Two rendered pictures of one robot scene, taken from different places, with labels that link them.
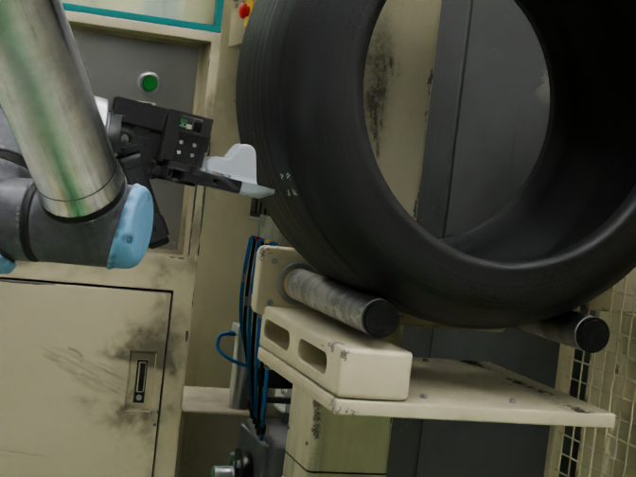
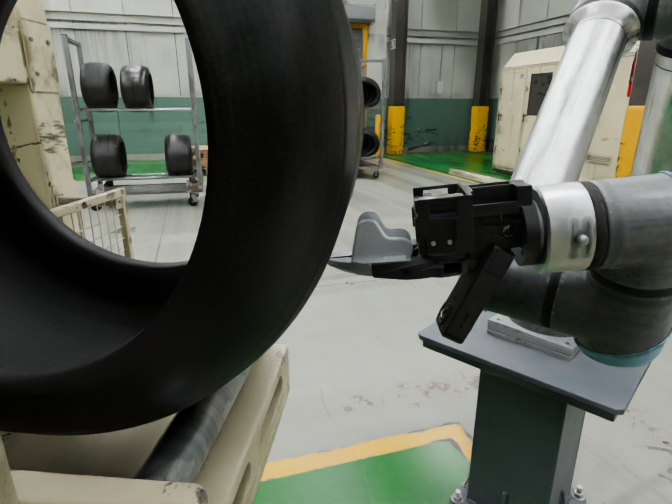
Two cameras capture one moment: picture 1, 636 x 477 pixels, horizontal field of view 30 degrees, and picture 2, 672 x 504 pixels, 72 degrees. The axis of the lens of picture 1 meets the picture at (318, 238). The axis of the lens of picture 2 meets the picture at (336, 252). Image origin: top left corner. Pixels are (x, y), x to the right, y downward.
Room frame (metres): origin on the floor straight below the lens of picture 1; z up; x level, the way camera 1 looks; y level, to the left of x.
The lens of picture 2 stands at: (1.87, 0.26, 1.19)
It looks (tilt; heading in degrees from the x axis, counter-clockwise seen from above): 18 degrees down; 203
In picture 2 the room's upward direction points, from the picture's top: straight up
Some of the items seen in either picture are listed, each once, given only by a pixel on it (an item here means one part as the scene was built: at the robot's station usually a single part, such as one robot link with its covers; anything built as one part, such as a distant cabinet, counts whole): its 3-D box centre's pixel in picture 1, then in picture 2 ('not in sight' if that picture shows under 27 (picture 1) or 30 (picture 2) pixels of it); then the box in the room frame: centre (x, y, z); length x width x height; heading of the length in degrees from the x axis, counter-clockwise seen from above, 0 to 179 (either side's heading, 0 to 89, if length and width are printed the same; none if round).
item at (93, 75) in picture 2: not in sight; (141, 126); (-2.52, -4.20, 0.96); 1.33 x 0.64 x 1.92; 128
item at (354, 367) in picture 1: (327, 348); (219, 444); (1.53, -0.03, 0.83); 0.36 x 0.09 x 0.06; 18
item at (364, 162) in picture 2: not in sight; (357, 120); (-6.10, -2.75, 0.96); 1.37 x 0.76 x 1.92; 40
